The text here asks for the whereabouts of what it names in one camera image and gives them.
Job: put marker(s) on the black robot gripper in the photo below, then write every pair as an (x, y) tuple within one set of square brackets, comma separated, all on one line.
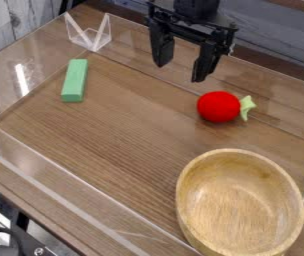
[(193, 20)]

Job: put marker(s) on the clear acrylic corner bracket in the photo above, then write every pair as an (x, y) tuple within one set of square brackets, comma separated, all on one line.
[(90, 38)]

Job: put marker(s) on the clear acrylic enclosure wall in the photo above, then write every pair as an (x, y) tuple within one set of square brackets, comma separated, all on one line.
[(90, 166)]

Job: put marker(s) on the black table frame bracket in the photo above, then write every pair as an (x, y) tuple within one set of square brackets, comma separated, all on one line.
[(32, 246)]

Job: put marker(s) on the red plush tomato toy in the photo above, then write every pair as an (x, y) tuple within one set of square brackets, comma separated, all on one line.
[(220, 107)]

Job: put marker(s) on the green rectangular block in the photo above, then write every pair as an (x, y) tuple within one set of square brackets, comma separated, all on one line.
[(73, 86)]

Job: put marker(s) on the round wooden bowl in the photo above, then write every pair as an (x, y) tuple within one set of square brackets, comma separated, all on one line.
[(239, 205)]

